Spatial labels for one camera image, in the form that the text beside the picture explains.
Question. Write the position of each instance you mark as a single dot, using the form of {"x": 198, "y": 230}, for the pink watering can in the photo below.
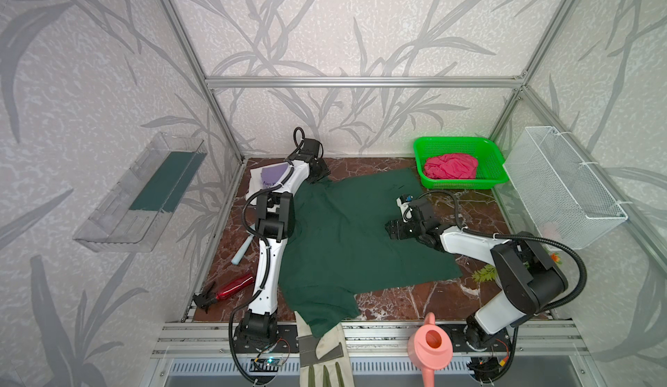
{"x": 430, "y": 349}

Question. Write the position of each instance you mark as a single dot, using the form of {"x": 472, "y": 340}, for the dark green t-shirt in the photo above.
{"x": 340, "y": 248}

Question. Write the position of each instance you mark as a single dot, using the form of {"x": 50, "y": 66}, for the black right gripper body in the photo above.
{"x": 398, "y": 228}

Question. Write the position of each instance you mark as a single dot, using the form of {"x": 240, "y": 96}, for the red spray bottle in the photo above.
{"x": 210, "y": 295}

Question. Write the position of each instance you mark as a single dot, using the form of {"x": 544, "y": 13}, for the green plastic basket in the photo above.
{"x": 490, "y": 172}

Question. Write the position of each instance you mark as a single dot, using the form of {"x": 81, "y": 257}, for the clear plastic wall shelf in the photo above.
{"x": 138, "y": 209}

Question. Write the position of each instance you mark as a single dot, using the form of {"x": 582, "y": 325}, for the white folded t-shirt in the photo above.
{"x": 255, "y": 182}

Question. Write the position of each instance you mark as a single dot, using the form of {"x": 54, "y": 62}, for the purple folded t-shirt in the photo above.
{"x": 272, "y": 175}

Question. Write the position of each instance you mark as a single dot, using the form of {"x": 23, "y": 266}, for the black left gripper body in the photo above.
{"x": 318, "y": 169}

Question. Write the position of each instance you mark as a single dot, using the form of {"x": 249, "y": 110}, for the potted artificial flowers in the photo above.
{"x": 489, "y": 273}

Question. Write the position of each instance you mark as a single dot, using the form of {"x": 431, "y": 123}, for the aluminium frame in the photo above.
{"x": 367, "y": 77}

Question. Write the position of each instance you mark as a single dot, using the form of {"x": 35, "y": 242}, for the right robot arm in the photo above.
{"x": 530, "y": 280}

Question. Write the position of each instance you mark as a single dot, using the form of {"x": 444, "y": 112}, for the pink crumpled t-shirt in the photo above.
{"x": 451, "y": 167}

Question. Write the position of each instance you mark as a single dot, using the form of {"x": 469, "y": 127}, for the white wire mesh basket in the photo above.
{"x": 565, "y": 199}

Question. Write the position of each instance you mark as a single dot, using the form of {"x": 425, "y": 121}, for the beige gardening glove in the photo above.
{"x": 323, "y": 361}

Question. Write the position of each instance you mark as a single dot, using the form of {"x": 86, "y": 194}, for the light blue garden trowel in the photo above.
{"x": 238, "y": 257}

